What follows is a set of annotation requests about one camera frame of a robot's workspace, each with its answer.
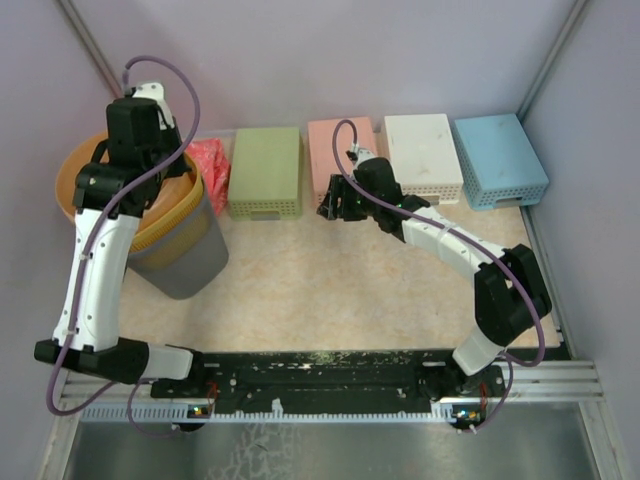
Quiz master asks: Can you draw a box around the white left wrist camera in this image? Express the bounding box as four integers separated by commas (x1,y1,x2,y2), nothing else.
131,81,175,130

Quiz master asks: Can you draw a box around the grey plastic bin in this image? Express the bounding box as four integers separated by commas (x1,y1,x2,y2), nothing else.
127,196,229,300

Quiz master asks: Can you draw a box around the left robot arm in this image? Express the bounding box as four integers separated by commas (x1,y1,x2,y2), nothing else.
34,93,208,397

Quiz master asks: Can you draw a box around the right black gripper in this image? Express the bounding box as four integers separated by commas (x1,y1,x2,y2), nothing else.
317,175,380,222

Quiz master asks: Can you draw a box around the white slotted cable duct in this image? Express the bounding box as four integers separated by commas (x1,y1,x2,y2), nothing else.
81,401,480,424

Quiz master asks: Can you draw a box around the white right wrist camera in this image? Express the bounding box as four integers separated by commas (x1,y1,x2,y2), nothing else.
346,143,377,167

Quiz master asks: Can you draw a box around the blue perforated plastic basket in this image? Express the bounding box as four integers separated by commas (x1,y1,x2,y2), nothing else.
452,114,549,211

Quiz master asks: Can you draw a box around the green perforated plastic basket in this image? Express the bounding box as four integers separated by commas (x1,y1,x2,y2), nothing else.
228,127,303,220

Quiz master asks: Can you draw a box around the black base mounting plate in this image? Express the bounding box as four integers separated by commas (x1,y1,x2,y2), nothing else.
151,349,506,413

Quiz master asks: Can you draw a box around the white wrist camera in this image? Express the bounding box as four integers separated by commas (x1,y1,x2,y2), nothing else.
346,143,377,167
131,81,175,130

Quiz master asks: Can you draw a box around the pink perforated plastic basket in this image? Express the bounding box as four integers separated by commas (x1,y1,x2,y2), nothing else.
307,116,377,206

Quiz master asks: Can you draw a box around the white perforated plastic basket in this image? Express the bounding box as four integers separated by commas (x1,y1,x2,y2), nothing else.
381,113,463,204

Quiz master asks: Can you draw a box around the aluminium frame rail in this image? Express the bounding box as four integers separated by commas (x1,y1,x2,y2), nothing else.
59,361,605,403

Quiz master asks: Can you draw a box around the orange plastic bin liner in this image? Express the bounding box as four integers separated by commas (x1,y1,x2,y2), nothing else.
55,130,197,232

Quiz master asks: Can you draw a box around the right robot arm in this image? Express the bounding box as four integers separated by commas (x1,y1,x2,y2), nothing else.
317,157,552,400

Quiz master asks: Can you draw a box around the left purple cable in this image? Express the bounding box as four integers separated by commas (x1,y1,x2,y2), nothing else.
45,55,202,439

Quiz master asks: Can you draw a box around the red plastic bag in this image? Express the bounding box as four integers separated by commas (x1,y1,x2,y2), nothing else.
187,138,231,216

